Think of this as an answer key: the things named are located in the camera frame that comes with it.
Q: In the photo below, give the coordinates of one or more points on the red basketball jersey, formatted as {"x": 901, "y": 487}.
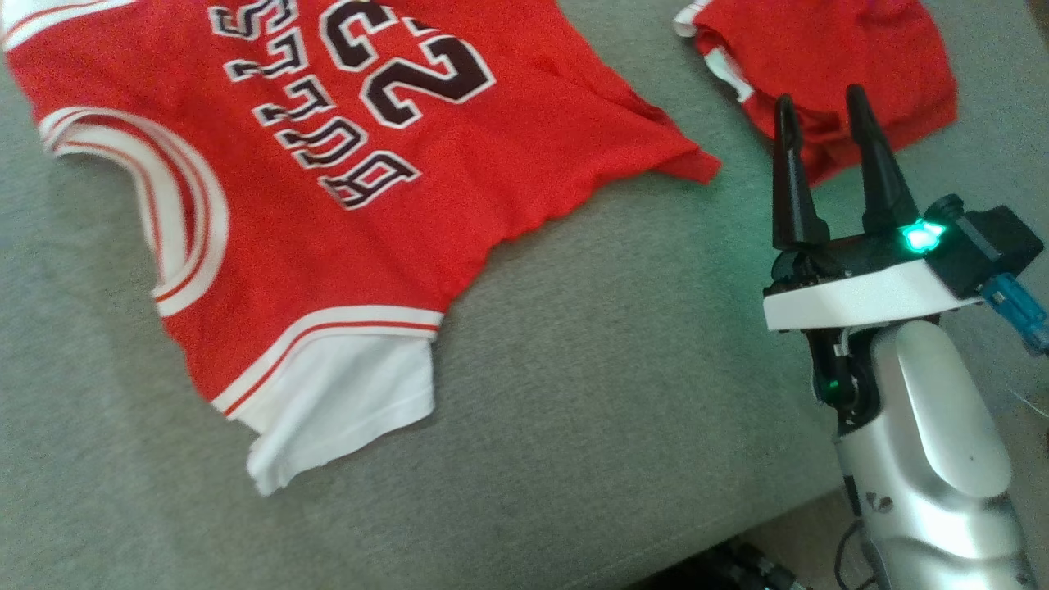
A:
{"x": 533, "y": 139}

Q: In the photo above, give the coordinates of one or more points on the red shorts white stripe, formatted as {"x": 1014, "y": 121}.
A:
{"x": 844, "y": 49}

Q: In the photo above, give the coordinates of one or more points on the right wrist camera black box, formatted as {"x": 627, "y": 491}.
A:
{"x": 992, "y": 246}

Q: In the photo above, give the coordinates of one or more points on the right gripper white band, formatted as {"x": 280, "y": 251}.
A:
{"x": 860, "y": 295}

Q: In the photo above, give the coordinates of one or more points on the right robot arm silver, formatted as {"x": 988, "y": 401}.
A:
{"x": 934, "y": 459}

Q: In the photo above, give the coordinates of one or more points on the grey sofa seat cushion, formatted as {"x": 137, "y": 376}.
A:
{"x": 615, "y": 393}

